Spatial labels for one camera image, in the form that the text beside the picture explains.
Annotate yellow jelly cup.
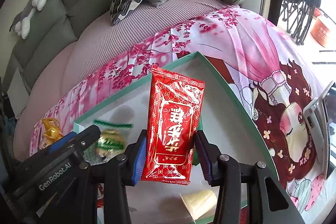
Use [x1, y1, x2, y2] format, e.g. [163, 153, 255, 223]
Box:
[179, 190, 218, 223]

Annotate large red snack packet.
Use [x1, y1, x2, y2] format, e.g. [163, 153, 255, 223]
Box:
[141, 68, 205, 185]

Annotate green wrapped round pastry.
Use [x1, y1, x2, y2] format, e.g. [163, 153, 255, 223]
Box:
[93, 119, 133, 164]

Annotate teal rimmed white tray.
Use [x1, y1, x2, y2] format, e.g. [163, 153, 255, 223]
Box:
[73, 53, 276, 223]

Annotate red white biscuit packet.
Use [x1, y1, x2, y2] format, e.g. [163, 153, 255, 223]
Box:
[97, 184, 104, 208]

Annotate yellow orange candy wrapper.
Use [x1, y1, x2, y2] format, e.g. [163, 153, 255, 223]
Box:
[38, 118, 64, 150]

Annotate pale grey cushion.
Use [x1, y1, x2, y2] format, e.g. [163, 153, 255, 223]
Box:
[7, 69, 29, 119]

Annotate pink textured seat cover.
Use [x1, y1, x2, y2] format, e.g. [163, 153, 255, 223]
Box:
[13, 0, 226, 161]

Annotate grey green sofa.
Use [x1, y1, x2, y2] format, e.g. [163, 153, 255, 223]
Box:
[1, 0, 272, 93]

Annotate grey white plush toy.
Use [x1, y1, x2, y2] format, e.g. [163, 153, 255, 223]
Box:
[9, 0, 47, 39]

